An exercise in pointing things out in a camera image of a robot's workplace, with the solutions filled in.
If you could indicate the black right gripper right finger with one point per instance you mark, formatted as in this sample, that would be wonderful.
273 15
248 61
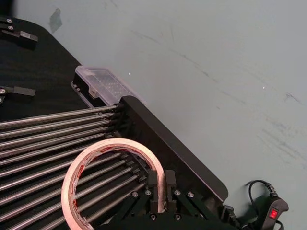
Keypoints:
170 182

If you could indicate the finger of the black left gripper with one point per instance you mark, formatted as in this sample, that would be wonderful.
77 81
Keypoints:
22 91
27 39

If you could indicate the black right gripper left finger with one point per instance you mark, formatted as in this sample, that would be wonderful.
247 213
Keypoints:
152 182

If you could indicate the clear plastic case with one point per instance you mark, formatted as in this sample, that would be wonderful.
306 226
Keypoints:
105 81

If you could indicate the roll of white tape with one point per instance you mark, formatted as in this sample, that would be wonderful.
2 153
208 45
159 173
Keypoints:
72 177

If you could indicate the black rack with steel bars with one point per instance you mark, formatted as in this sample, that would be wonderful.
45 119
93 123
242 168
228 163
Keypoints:
168 148

